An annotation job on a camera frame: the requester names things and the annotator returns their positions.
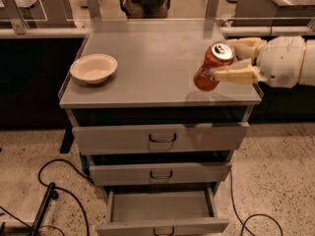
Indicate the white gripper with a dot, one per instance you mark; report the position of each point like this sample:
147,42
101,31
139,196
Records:
282,61

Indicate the red coke can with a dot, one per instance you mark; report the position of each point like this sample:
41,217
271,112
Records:
217,55

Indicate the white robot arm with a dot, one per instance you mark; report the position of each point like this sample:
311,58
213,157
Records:
307,70

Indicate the grey top drawer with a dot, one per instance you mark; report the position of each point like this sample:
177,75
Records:
159,129

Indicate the grey drawer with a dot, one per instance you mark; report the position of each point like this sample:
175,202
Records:
161,210
159,129
159,168

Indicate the grey middle drawer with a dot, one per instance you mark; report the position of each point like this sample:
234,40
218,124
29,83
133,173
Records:
159,168

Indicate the grey drawer cabinet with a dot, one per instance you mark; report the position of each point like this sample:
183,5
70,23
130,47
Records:
157,61

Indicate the grey bottom drawer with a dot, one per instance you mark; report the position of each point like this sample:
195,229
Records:
161,210

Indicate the seated person in background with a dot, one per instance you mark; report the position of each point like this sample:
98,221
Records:
145,9

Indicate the white paper bowl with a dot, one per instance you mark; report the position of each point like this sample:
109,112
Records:
94,69

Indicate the clear acrylic barrier panel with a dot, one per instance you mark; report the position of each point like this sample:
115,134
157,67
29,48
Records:
23,15

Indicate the black power strip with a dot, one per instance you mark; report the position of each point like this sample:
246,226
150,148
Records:
48,196

